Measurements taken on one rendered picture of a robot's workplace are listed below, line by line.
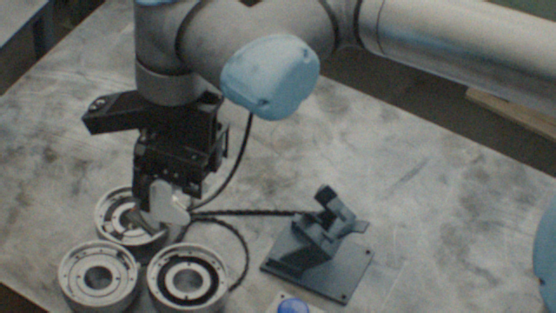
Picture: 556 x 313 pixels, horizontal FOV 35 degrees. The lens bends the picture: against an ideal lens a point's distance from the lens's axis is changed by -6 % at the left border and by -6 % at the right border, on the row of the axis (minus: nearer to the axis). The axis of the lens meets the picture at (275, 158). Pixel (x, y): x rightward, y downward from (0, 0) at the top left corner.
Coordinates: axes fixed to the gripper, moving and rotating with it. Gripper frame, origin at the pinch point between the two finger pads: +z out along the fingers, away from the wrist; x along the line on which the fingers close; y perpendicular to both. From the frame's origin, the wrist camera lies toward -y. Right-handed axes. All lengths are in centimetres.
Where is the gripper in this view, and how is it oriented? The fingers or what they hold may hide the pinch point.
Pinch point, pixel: (157, 209)
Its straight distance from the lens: 107.8
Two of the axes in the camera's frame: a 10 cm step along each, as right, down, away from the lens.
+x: 3.7, -6.5, 6.7
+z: -0.7, 7.0, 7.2
